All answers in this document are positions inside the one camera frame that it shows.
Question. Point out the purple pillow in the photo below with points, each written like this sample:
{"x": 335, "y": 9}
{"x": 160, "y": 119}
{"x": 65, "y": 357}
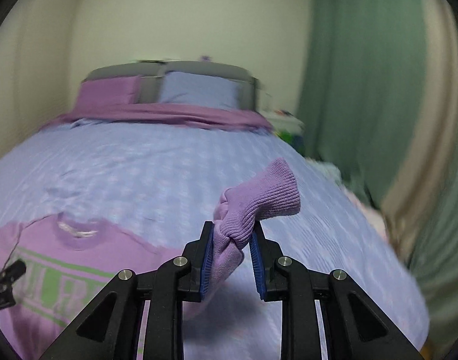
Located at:
{"x": 106, "y": 92}

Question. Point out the small purple headboard toy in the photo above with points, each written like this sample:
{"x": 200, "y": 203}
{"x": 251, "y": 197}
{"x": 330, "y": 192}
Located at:
{"x": 205, "y": 58}

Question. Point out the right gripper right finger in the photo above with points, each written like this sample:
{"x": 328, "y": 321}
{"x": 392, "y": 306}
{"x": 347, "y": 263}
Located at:
{"x": 265, "y": 254}

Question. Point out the blue striped pillow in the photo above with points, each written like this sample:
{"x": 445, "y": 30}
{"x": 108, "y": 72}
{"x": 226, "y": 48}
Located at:
{"x": 199, "y": 90}

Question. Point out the grey padded headboard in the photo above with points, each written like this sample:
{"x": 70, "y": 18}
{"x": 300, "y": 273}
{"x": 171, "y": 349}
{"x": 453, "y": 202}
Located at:
{"x": 157, "y": 75}

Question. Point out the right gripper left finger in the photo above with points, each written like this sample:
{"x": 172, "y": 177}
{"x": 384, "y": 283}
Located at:
{"x": 199, "y": 254}

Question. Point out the purple sweatshirt green stripes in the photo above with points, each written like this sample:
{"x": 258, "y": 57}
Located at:
{"x": 68, "y": 262}

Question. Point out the green curtain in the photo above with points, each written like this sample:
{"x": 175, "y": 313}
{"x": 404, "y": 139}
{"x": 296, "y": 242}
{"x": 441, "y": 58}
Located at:
{"x": 379, "y": 100}

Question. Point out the purple folded blanket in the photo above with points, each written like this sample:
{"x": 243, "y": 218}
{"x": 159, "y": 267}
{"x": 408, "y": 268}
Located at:
{"x": 171, "y": 114}

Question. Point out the white bedside table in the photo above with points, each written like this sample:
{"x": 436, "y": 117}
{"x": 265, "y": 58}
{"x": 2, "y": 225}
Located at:
{"x": 288, "y": 128}

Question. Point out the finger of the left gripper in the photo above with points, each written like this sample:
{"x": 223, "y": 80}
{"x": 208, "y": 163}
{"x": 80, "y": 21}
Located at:
{"x": 14, "y": 271}

